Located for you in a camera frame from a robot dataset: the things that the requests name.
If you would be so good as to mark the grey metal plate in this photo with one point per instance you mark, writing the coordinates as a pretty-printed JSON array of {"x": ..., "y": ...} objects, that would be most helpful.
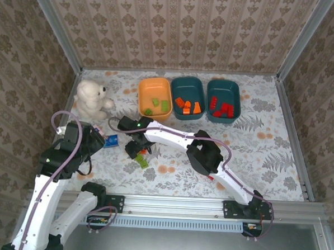
[{"x": 177, "y": 246}]

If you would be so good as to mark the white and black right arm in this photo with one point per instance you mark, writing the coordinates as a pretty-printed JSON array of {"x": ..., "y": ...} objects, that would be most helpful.
[{"x": 169, "y": 136}]

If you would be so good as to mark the long red lego brick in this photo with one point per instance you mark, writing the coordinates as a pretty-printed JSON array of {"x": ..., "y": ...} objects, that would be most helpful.
[{"x": 213, "y": 102}]

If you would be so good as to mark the pink tissue pack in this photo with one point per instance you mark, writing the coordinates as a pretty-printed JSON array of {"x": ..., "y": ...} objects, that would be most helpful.
[{"x": 98, "y": 129}]

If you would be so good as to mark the aluminium side rail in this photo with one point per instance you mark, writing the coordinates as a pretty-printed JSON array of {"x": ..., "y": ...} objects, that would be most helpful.
[
  {"x": 70, "y": 106},
  {"x": 292, "y": 137}
]

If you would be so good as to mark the orange plastic container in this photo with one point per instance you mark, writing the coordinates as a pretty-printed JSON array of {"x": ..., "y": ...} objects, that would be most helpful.
[{"x": 155, "y": 88}]

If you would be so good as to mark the long green lego brick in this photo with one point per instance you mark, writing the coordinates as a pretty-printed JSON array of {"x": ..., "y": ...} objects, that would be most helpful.
[{"x": 165, "y": 105}]

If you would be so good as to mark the aluminium frame rail with mounts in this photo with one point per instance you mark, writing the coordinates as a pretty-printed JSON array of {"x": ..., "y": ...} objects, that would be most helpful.
[{"x": 174, "y": 206}]

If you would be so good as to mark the aluminium frame post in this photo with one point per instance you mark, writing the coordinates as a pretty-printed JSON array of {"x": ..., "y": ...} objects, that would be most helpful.
[
  {"x": 57, "y": 29},
  {"x": 303, "y": 39}
]

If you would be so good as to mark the blue tissue pack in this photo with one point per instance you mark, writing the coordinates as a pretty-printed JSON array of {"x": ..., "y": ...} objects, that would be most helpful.
[{"x": 111, "y": 141}]

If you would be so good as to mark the teal plastic container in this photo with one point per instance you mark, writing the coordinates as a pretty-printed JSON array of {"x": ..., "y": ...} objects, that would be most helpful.
[
  {"x": 185, "y": 86},
  {"x": 223, "y": 90}
]

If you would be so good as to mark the small orange lego brick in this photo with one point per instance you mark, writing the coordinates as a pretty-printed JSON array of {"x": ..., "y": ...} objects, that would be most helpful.
[
  {"x": 186, "y": 111},
  {"x": 187, "y": 104}
]

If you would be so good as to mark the white teddy bear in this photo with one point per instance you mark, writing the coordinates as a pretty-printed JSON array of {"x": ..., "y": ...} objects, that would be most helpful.
[{"x": 91, "y": 101}]

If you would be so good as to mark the orange square lego brick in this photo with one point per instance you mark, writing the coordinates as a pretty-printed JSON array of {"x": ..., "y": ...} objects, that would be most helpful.
[{"x": 143, "y": 151}]

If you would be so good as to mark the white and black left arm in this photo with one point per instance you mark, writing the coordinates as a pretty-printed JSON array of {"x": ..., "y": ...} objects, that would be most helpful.
[{"x": 39, "y": 202}]

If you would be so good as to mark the orange sloped lego brick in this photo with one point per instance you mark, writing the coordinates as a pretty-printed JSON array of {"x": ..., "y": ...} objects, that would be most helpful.
[{"x": 196, "y": 108}]

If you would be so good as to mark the small green lego brick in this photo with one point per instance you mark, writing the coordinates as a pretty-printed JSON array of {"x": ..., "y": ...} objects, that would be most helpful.
[
  {"x": 144, "y": 164},
  {"x": 148, "y": 111},
  {"x": 139, "y": 157},
  {"x": 156, "y": 102}
]

